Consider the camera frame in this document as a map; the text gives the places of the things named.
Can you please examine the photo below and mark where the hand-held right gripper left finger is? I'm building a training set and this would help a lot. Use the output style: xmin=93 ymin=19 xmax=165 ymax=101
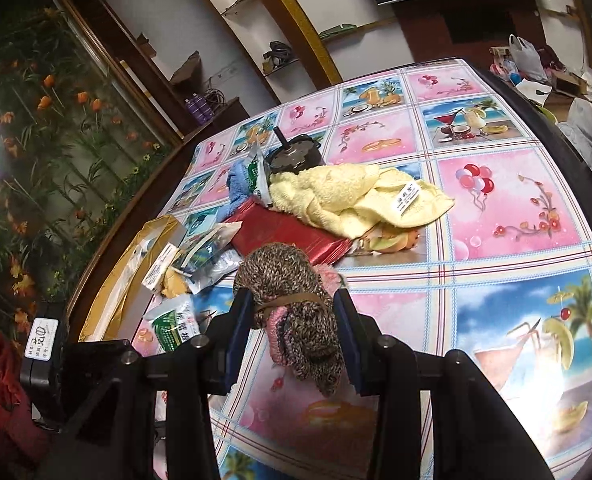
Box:
xmin=36 ymin=290 xmax=255 ymax=480

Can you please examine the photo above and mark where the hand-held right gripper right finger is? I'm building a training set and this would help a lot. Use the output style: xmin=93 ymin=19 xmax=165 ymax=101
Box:
xmin=333 ymin=290 xmax=556 ymax=480

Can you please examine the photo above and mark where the brown knitted hat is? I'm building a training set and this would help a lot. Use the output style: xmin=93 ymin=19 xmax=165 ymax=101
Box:
xmin=233 ymin=242 xmax=347 ymax=396

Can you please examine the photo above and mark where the golden cardboard box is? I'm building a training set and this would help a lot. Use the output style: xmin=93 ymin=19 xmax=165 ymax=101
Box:
xmin=78 ymin=215 xmax=187 ymax=343

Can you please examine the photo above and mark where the yellow towel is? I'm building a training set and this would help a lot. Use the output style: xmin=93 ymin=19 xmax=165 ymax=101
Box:
xmin=268 ymin=164 xmax=455 ymax=240

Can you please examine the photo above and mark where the person's left forearm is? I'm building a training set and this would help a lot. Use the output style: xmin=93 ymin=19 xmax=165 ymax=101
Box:
xmin=0 ymin=322 xmax=52 ymax=480

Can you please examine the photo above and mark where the green white packet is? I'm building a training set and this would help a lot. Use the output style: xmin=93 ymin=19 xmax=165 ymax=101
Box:
xmin=143 ymin=294 xmax=197 ymax=353

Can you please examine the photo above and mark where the silver plastic packet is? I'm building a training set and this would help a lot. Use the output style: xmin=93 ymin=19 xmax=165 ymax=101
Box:
xmin=173 ymin=222 xmax=244 ymax=296

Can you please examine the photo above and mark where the white label packet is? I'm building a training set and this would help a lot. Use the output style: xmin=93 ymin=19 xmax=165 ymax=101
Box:
xmin=141 ymin=242 xmax=177 ymax=291

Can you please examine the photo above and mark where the red foil packet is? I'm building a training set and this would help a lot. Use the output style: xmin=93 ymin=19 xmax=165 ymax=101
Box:
xmin=226 ymin=197 xmax=354 ymax=266

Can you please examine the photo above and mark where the blue towel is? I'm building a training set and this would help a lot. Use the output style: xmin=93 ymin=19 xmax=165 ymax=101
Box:
xmin=226 ymin=162 xmax=257 ymax=213

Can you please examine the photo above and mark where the green silver foil packet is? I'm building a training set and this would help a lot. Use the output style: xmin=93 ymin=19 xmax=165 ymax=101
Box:
xmin=243 ymin=145 xmax=277 ymax=208

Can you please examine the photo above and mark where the printed tablecloth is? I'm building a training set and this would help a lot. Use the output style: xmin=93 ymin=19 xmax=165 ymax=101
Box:
xmin=131 ymin=59 xmax=592 ymax=480

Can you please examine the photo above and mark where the dark bag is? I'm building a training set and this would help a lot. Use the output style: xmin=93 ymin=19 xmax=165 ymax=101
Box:
xmin=262 ymin=40 xmax=299 ymax=73

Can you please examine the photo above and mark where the wooden cabinet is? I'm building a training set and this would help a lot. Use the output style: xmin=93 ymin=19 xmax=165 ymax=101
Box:
xmin=46 ymin=0 xmax=249 ymax=148

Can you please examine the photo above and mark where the white plastic bag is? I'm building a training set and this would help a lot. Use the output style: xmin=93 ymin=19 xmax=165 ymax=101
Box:
xmin=508 ymin=34 xmax=546 ymax=81

